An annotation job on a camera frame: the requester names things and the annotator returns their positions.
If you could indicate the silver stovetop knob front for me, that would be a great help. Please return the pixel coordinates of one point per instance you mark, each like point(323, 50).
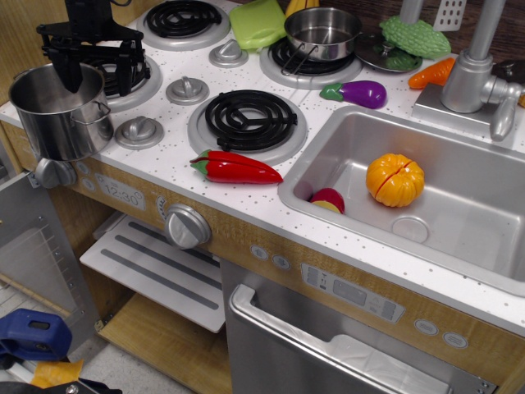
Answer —
point(139, 133)

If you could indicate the green toy bitter gourd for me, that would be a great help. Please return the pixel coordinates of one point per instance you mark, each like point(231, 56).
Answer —
point(418, 39)

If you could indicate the grey oven door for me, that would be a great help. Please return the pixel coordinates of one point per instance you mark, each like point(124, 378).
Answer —
point(39, 270)

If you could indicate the red yellow toy fruit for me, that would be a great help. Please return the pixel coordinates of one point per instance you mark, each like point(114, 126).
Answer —
point(329, 198)

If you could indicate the orange toy pumpkin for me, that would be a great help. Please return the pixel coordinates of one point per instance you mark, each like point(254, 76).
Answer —
point(395, 180)

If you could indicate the silver oven knob left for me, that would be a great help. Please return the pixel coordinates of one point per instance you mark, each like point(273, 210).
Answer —
point(50, 173)

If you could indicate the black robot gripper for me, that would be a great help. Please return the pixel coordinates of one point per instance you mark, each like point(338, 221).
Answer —
point(90, 32)

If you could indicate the silver oven knob right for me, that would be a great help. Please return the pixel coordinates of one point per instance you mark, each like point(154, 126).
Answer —
point(185, 228)

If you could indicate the red toy chili pepper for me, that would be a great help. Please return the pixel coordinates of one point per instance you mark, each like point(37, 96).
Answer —
point(228, 167)

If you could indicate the silver stovetop knob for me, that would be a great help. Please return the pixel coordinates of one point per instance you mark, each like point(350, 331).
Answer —
point(139, 133)
point(187, 91)
point(228, 55)

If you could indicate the yellow cloth scrap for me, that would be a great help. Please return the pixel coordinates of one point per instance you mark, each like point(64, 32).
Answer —
point(54, 373)

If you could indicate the purple toy eggplant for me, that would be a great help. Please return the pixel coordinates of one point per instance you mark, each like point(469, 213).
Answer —
point(365, 93)

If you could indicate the white slotted spatula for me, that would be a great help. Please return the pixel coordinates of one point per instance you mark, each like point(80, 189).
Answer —
point(449, 15)

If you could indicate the silver stovetop knob middle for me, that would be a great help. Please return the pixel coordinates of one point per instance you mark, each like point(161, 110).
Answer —
point(187, 91)

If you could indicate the tall stainless steel pot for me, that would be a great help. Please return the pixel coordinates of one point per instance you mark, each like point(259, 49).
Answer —
point(61, 125)

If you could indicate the silver sink basin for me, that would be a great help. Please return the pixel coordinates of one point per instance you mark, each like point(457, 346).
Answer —
point(469, 217)

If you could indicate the silver oven knob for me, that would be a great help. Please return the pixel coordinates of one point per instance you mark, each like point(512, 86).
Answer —
point(50, 173)
point(185, 228)

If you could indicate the black burner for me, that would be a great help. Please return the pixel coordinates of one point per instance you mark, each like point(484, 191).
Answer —
point(280, 65)
point(146, 81)
point(183, 25)
point(249, 122)

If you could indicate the back left black burner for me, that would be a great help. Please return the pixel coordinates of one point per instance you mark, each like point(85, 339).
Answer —
point(183, 25)

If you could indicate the yellow toy banana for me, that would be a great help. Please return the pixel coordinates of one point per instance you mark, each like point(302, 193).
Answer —
point(299, 5)

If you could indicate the steel pot lid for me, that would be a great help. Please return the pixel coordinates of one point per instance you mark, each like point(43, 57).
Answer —
point(376, 51)

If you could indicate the front left black burner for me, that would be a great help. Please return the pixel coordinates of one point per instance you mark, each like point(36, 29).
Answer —
point(146, 81)

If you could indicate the white oven rack shelf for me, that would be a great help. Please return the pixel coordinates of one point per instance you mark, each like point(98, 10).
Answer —
point(138, 256)

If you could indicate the silver stovetop knob back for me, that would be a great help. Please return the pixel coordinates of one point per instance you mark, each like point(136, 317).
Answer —
point(228, 55)

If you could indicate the small steel saucepan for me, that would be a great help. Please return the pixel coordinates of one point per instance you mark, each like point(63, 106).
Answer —
point(320, 34)

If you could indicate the silver toy faucet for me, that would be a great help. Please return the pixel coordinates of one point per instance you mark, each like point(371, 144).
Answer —
point(473, 99)

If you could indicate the orange toy carrot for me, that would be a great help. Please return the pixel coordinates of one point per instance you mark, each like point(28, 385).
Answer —
point(436, 74)

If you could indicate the green plastic cutting board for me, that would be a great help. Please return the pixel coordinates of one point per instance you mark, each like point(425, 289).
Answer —
point(258, 24)

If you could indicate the silver dishwasher door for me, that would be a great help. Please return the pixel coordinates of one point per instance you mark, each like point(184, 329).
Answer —
point(280, 341)

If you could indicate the back right black burner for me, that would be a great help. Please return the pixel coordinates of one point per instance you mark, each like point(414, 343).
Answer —
point(280, 65)

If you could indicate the front right black burner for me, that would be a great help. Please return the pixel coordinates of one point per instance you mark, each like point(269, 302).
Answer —
point(249, 122)

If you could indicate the blue clamp tool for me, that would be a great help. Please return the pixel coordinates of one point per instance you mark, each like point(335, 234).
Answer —
point(36, 336)

